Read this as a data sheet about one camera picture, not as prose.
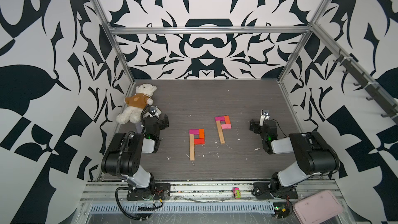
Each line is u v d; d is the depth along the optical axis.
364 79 0.60
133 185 0.57
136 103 0.98
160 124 0.76
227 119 0.99
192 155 0.85
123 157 0.43
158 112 1.00
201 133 0.94
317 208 0.70
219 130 0.94
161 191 0.73
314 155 0.46
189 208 0.74
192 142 0.89
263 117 0.83
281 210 0.71
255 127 0.87
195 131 0.94
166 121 0.87
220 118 0.99
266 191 0.74
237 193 0.71
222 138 0.91
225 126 0.96
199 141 0.91
